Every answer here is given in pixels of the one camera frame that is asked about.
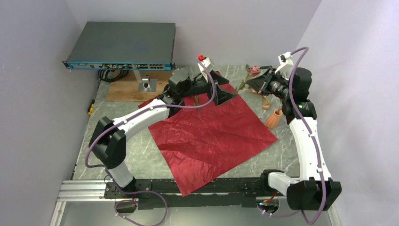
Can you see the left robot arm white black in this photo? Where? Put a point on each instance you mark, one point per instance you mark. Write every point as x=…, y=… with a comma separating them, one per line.
x=109, y=140

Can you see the orange ribbed ceramic vase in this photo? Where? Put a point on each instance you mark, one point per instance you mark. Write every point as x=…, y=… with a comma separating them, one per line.
x=272, y=120

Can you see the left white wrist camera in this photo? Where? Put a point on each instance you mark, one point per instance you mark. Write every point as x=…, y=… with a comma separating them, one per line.
x=207, y=63

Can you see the aluminium rail frame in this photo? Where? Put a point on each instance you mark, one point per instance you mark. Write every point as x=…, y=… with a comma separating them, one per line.
x=155, y=193

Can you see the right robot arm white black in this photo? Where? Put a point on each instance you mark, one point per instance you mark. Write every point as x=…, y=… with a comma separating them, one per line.
x=314, y=189

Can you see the tan satin ribbon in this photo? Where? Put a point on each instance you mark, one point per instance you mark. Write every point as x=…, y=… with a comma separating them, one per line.
x=266, y=103

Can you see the metal stand bracket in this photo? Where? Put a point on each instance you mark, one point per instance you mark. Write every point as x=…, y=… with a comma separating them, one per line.
x=145, y=83

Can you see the grey blue network switch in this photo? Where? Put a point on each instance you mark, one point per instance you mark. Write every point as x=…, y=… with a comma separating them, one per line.
x=124, y=46

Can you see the maroon paper bouquet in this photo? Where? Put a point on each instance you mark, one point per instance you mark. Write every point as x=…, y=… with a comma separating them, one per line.
x=198, y=152

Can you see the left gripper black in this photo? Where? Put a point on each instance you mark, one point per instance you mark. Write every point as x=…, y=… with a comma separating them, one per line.
x=220, y=95

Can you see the hammer with black handle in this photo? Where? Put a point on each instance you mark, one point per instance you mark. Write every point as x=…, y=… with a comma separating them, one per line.
x=265, y=66

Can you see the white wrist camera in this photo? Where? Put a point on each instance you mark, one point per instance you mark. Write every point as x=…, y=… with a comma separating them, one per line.
x=285, y=63
x=207, y=63

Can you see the wooden board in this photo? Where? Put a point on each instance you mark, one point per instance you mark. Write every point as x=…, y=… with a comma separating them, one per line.
x=129, y=90

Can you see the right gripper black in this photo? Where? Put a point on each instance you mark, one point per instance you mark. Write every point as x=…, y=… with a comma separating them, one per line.
x=261, y=84

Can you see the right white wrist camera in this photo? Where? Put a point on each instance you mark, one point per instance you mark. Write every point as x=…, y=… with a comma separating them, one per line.
x=285, y=63

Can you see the yellow black tool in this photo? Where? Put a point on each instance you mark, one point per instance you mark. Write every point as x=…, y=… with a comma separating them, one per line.
x=91, y=106

